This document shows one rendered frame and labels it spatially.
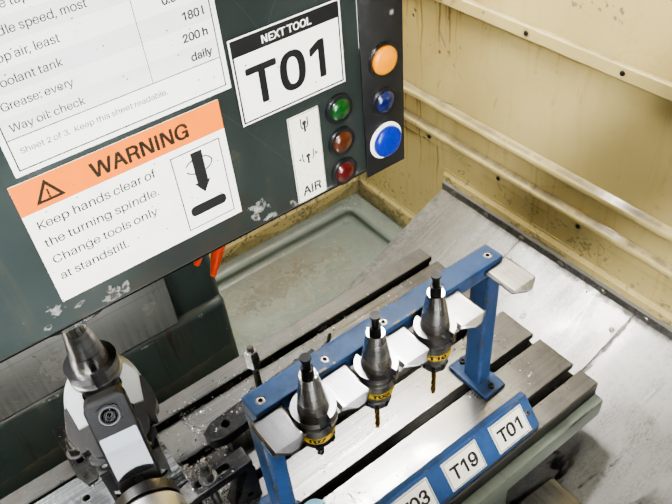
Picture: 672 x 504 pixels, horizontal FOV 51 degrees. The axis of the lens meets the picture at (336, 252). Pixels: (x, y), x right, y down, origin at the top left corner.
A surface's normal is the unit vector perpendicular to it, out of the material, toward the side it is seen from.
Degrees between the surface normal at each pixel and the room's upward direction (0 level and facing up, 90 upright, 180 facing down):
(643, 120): 90
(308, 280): 0
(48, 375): 89
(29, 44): 90
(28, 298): 90
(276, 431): 0
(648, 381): 24
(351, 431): 0
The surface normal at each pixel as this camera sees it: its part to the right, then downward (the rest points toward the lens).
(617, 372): -0.40, -0.48
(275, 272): -0.07, -0.73
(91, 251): 0.60, 0.51
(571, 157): -0.80, 0.45
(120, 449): 0.34, 0.17
